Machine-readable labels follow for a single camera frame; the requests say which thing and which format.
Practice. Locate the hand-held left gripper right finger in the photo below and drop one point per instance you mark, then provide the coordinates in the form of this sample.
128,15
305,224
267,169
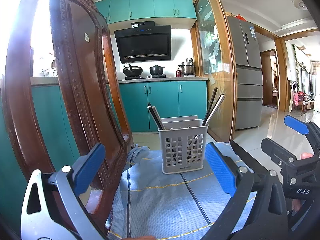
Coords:
221,171

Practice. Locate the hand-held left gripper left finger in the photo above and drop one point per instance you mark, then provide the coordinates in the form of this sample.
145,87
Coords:
90,170

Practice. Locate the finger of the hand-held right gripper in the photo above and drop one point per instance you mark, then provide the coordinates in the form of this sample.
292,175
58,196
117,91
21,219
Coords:
296,123
275,147

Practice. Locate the white plastic utensil basket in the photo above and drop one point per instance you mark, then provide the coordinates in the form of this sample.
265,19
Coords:
175,170

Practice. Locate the black chopstick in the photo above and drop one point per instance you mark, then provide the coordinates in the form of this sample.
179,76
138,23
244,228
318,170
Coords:
155,117
208,110

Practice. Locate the person's right hand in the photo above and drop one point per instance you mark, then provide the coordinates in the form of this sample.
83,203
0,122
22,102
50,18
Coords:
306,155

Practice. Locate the wooden chairs with pink cloth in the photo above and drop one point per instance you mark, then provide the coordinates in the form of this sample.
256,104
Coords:
298,97

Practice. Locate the silver refrigerator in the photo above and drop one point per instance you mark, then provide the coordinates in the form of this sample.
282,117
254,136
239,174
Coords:
247,92

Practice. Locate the green hanging vine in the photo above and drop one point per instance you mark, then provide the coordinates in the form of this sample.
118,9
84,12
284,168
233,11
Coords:
296,65

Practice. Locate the blue striped cloth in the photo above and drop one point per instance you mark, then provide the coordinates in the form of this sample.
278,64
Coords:
162,200

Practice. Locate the teal side cabinet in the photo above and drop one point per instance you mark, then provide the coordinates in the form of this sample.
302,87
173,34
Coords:
47,120

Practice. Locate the carved wooden chair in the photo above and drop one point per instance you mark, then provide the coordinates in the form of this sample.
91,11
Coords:
80,85

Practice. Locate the teal lower cabinets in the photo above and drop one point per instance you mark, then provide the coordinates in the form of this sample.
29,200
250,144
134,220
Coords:
162,100

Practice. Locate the teal cabinets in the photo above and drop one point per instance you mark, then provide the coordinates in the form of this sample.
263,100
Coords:
162,100
145,5

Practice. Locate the beige kitchen countertop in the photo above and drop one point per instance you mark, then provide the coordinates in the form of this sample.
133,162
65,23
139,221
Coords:
195,79

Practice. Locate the wood-framed glass door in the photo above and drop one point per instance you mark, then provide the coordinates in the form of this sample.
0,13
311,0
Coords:
217,55

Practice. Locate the red thermos bottle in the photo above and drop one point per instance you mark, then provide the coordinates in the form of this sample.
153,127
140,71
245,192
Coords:
178,73

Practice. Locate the black wok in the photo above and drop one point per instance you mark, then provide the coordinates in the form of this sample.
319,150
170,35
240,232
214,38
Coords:
132,71

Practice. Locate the steel stockpot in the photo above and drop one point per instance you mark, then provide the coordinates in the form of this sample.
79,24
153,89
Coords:
187,68

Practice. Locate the gas stove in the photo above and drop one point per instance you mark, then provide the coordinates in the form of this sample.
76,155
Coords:
150,77

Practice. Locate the black lidded pot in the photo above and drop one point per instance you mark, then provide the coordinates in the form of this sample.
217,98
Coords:
157,70

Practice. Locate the black range hood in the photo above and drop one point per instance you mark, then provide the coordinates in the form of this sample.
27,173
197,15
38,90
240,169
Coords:
143,46

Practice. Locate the teal upper cabinets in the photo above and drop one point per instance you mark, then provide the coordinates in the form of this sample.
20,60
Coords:
145,5

